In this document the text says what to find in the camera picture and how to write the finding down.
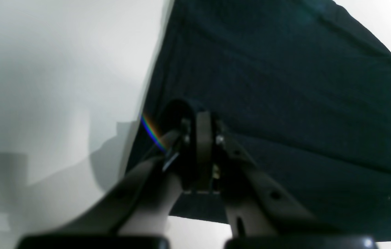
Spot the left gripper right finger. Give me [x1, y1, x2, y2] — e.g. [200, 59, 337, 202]
[195, 112, 341, 238]

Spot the black T-shirt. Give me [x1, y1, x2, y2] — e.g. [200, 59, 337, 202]
[126, 0, 391, 242]

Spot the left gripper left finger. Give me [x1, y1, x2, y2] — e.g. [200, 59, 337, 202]
[56, 100, 196, 236]

